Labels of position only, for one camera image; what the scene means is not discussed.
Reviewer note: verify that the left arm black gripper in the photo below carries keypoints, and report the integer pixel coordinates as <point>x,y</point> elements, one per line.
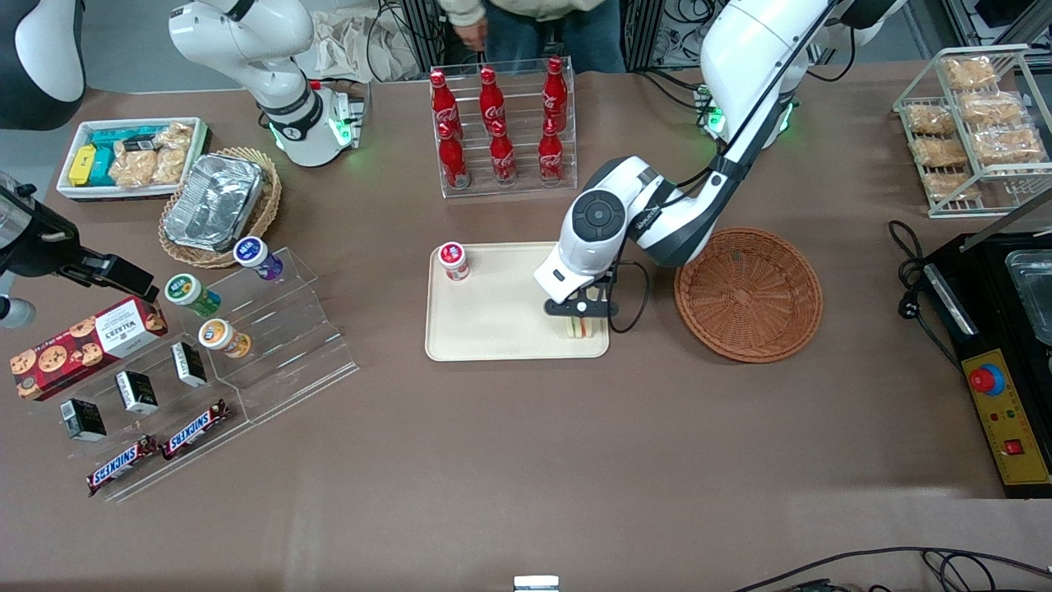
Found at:
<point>604,279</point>

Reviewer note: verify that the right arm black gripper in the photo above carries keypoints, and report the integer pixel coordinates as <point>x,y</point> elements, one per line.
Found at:
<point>37,251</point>

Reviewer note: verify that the sandwich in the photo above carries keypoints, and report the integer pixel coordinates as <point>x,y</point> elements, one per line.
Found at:
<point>579,329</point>

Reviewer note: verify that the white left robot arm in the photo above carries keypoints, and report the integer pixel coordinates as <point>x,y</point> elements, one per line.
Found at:
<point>740,49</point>

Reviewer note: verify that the person forearm beige sleeve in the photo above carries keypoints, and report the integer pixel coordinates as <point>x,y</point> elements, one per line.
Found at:
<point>460,10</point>

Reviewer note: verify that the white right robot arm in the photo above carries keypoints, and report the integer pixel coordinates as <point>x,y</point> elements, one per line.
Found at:
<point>246,33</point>

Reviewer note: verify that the beige plastic tray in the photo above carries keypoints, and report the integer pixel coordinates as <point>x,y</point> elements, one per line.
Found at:
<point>493,321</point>

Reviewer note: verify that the oval light wicker basket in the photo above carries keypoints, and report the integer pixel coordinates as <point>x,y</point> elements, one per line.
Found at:
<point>205,259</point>

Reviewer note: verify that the round brown wicker basket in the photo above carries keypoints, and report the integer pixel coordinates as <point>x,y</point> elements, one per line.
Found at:
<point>748,296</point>

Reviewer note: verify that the shiny metal machine tray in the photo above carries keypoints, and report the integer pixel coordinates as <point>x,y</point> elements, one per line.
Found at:
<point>1035,296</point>

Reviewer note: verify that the person bare hand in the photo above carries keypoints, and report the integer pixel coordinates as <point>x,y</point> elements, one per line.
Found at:
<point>472,34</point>

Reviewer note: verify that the green lid yogurt cup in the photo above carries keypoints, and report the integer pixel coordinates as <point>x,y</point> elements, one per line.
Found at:
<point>185,289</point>

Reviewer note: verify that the white plastic bin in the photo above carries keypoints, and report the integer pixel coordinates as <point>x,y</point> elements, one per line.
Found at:
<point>115,194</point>

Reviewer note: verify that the red cookie box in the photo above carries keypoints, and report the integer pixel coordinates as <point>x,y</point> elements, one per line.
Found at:
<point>82,345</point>

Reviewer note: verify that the teal snack box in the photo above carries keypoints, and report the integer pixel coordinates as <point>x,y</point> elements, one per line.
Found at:
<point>103,168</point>

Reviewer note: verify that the bagged fried snack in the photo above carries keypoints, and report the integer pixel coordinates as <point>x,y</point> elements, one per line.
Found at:
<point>931,119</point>
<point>131,168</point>
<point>949,185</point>
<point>970,72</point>
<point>941,152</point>
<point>168,164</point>
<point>177,134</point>
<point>990,107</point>
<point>1009,145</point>

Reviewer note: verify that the grey round knob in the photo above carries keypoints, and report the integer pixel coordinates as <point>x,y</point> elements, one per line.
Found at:
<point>15,312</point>

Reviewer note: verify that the yellow snack box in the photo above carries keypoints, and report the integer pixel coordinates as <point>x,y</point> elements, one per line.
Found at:
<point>82,166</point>

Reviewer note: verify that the small black carton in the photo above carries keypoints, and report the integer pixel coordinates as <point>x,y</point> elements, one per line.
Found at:
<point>189,364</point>
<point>136,392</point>
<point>83,420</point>

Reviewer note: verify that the orange lid yogurt cup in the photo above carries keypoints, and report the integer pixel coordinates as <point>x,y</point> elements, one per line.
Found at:
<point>218,335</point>

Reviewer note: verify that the aluminium foil container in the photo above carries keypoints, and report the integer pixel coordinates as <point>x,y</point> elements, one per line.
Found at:
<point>214,201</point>

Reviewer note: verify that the small dark snack pack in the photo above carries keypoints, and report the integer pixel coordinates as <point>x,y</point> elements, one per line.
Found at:
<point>140,145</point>

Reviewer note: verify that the purple lid yogurt cup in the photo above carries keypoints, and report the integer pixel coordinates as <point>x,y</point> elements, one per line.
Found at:
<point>251,251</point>

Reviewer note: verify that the long teal snack pack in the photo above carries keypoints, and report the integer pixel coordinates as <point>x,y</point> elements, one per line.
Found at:
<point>123,134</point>

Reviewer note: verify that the red lid yogurt cup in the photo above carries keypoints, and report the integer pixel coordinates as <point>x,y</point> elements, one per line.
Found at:
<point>453,259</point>

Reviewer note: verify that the red cola bottle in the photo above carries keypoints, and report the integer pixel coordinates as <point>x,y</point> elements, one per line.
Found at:
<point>442,103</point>
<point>555,90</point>
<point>491,103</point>
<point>550,156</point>
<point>453,160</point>
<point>502,156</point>

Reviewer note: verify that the Snickers chocolate bar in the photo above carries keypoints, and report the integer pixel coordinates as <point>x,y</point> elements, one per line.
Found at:
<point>122,465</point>
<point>195,429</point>

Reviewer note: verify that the clear acrylic bottle rack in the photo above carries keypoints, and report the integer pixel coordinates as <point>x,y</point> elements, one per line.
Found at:
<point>526,123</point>

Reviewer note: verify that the clear acrylic stepped stand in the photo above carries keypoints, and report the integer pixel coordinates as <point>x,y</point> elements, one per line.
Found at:
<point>296,345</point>

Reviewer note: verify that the small white object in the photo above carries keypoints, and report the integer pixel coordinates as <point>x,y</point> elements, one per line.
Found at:
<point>536,585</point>

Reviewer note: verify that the person in beige sweater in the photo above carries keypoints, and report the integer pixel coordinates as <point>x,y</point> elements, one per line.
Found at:
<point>534,33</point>

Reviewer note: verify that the crumpled white sheet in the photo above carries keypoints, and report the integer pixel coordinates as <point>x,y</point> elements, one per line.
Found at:
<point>345,49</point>

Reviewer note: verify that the black machine with yellow panel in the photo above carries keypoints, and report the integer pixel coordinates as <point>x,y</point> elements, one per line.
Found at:
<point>986,329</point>

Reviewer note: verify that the metal machine lever bar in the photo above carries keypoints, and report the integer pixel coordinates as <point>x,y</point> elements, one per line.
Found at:
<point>1007,218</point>

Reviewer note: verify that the black box device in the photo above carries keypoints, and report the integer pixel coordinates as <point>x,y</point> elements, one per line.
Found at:
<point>1003,10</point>

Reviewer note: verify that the dark metal frame post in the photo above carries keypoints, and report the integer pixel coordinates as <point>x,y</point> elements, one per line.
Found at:
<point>423,33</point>

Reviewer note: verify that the aluminium frame rail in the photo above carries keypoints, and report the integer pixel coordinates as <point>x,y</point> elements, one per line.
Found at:
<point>974,34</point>

